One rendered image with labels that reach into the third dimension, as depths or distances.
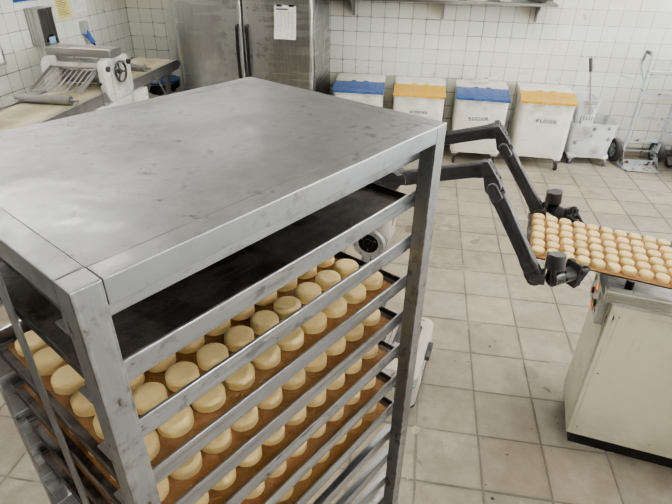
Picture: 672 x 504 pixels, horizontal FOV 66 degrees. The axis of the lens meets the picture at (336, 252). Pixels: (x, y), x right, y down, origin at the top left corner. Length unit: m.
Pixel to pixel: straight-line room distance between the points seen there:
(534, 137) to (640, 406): 3.67
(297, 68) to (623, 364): 4.05
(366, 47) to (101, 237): 5.75
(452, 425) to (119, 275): 2.41
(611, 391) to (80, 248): 2.37
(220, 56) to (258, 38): 0.45
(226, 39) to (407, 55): 1.99
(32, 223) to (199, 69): 5.19
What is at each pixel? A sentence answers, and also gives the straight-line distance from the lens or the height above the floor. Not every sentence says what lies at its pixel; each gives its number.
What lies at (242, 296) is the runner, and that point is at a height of 1.69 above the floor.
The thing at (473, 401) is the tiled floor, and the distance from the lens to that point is 2.92.
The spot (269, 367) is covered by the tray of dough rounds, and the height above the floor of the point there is 1.50.
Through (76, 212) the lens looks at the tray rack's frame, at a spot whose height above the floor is 1.82.
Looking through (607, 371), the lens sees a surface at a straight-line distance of 2.56.
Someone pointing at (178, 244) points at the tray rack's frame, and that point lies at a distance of 0.53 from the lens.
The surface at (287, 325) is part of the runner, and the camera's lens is 0.76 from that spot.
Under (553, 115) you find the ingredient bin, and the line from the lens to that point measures 5.79.
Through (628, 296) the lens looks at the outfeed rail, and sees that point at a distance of 2.35.
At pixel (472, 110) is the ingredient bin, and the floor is 0.59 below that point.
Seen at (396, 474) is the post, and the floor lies 0.92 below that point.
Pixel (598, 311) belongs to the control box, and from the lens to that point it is 2.43.
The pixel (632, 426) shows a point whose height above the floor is 0.22.
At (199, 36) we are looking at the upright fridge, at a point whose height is 1.22.
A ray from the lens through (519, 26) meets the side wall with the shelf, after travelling 6.21.
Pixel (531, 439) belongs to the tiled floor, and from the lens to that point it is 2.84.
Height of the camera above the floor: 2.08
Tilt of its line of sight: 31 degrees down
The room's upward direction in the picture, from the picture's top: 1 degrees clockwise
